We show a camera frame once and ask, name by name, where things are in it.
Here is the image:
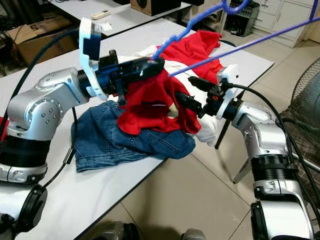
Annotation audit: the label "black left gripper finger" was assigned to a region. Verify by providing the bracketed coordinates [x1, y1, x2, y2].
[116, 80, 129, 107]
[121, 56, 166, 83]

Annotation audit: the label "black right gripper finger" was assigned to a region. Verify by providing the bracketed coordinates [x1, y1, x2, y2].
[175, 92, 205, 118]
[187, 76, 218, 96]

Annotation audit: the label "purple plastic hanger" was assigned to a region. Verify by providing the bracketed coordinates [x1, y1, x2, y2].
[152, 0, 320, 78]

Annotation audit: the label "blue denim jeans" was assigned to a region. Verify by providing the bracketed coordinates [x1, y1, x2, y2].
[72, 105, 197, 173]

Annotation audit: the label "white remote control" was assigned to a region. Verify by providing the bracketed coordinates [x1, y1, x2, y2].
[91, 10, 111, 20]

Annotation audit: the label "cardboard speaker box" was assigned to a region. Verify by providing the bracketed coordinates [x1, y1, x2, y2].
[130, 0, 182, 17]

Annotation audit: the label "black computer tower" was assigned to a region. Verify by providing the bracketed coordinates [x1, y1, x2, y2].
[222, 2, 261, 37]

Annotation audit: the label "cardboard box printed 5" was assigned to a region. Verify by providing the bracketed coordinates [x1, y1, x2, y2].
[7, 15, 77, 66]

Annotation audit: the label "red garment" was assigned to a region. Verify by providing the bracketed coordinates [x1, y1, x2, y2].
[0, 116, 7, 143]

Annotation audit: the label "grey standing fan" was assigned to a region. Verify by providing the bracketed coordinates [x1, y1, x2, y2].
[277, 70, 320, 166]

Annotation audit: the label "white low cabinet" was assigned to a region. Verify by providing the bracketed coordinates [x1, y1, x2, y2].
[252, 0, 320, 48]

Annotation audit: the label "grey robot right leg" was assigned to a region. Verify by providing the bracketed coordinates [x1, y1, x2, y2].
[181, 228, 208, 240]

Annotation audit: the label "grey robot leg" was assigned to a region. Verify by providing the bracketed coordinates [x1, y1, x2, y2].
[95, 221, 141, 240]
[181, 228, 208, 240]

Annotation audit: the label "grey robot left leg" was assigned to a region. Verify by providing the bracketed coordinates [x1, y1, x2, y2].
[95, 221, 141, 240]

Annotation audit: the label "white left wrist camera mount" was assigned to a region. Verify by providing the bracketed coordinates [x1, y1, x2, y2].
[79, 17, 102, 98]

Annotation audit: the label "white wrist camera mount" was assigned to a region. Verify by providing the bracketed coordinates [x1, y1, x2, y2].
[79, 17, 102, 98]
[216, 64, 241, 120]

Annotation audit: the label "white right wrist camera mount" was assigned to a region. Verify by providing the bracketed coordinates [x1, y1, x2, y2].
[216, 64, 241, 120]

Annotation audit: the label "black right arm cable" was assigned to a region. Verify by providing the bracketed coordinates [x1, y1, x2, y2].
[235, 82, 320, 211]

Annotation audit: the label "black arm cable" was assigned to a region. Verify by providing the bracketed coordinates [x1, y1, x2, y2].
[235, 82, 320, 211]
[4, 27, 82, 190]

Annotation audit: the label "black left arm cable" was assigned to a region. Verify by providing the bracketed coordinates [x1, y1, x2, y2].
[4, 27, 82, 190]

